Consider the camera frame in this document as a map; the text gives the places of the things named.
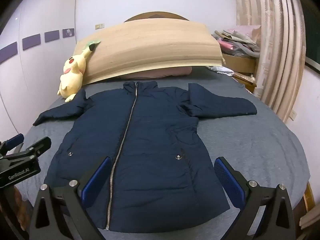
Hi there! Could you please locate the navy blue puffer jacket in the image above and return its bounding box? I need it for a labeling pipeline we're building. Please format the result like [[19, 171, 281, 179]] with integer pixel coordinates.
[[35, 81, 257, 233]]

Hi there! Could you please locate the pile of clothes and papers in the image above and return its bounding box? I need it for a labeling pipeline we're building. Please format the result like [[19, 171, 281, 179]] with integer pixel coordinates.
[[212, 25, 261, 59]]

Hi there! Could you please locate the yellow Pikachu plush toy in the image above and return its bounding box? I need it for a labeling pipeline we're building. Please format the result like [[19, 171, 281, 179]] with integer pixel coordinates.
[[57, 44, 98, 102]]

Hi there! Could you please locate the white wardrobe with purple panels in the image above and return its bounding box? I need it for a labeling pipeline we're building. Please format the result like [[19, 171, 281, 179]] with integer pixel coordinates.
[[1, 0, 76, 140]]

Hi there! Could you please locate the green plush leaf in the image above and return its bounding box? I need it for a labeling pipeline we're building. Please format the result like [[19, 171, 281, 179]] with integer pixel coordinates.
[[85, 40, 101, 48]]

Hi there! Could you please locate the wooden bedside cabinet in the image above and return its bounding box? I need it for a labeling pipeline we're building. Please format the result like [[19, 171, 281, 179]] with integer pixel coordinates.
[[223, 54, 257, 93]]

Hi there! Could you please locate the white crumpled cloth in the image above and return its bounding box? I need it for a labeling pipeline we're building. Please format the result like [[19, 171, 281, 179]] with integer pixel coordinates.
[[206, 66, 234, 76]]

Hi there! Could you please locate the pink pillow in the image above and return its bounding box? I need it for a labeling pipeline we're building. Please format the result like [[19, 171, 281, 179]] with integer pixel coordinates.
[[120, 67, 192, 79]]

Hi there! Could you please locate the wooden round headboard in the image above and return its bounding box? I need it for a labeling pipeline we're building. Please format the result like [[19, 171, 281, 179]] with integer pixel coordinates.
[[125, 11, 188, 22]]

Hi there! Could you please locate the beige curtain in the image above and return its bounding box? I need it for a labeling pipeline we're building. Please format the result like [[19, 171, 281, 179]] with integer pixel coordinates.
[[236, 0, 306, 122]]

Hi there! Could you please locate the wall power outlet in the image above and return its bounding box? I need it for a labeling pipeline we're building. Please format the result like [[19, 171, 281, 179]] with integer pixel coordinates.
[[95, 23, 105, 30]]

